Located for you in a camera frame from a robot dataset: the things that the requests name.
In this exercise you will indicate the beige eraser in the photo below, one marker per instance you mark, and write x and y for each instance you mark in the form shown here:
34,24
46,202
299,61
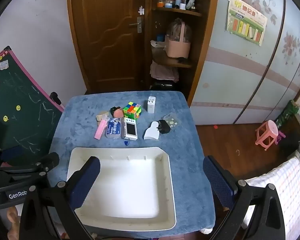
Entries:
99,117

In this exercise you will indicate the pink basket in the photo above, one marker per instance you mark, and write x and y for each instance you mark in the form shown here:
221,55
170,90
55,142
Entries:
177,48

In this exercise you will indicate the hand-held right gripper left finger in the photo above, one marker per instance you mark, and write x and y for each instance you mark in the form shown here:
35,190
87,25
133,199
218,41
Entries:
85,182

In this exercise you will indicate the green chalkboard pink frame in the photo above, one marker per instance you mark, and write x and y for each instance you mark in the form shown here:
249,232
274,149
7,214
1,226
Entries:
22,100

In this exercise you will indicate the person's left hand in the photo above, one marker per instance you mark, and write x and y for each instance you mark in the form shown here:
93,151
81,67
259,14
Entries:
12,216

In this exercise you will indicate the pink folded towel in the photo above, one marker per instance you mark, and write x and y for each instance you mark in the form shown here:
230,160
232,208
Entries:
163,71

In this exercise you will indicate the wall poster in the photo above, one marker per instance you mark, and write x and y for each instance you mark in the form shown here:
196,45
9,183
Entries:
247,17

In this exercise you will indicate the peach round toy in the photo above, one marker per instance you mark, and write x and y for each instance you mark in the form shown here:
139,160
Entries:
119,113

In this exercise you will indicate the green bag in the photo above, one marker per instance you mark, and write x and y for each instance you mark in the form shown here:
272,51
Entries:
287,112

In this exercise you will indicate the purple toy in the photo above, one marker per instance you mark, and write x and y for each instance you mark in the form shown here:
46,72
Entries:
281,135

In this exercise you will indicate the blue plush table cloth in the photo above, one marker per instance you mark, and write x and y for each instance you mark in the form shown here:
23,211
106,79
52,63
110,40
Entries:
185,130

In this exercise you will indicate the black box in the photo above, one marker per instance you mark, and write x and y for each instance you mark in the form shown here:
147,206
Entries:
162,84

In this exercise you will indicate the floral wardrobe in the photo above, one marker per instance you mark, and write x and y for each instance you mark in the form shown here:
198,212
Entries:
227,80

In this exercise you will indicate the white door hook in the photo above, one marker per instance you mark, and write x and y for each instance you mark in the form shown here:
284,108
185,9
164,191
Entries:
141,10

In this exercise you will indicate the black charger plug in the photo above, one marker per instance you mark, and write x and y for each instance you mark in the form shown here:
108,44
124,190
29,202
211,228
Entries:
164,127

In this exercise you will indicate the white bottle-shaped piece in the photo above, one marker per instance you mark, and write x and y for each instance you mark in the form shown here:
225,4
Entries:
151,132

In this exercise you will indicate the black clip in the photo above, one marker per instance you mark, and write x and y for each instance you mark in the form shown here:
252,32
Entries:
54,97

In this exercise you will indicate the white charger block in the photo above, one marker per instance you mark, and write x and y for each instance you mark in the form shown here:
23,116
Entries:
151,105

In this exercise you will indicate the clear plastic box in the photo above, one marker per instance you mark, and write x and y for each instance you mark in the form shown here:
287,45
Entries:
174,123

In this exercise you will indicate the colourful puzzle cube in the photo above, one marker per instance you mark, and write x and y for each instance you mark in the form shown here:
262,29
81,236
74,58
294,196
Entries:
131,110

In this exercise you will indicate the pink plastic stool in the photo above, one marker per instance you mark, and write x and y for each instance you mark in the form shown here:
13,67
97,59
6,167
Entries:
267,133

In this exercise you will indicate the blue cup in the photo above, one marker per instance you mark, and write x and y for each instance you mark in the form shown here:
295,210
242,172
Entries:
160,38

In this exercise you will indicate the orange jar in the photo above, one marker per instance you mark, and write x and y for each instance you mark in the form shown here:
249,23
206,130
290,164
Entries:
161,4

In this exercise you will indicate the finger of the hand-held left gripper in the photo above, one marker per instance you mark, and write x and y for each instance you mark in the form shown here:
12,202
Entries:
13,153
48,161

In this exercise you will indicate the small black toy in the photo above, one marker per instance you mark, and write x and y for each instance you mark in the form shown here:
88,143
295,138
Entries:
112,110

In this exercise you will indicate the wooden shelf unit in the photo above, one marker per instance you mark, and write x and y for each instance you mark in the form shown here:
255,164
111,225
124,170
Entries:
202,42

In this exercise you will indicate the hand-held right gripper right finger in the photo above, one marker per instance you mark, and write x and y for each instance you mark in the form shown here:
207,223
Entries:
218,180

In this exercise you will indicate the wooden door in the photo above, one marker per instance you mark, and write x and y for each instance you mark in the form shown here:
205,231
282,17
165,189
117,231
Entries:
107,42

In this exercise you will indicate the blue lid jar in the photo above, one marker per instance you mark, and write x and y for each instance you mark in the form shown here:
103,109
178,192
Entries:
168,5

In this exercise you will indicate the yellow smiley magnet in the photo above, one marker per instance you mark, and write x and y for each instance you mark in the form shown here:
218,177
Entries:
5,118
19,108

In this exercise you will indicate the checkered towel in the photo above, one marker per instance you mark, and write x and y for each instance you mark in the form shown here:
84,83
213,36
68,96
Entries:
287,187

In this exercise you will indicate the white plastic tray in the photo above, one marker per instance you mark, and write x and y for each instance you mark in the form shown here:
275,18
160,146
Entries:
130,185

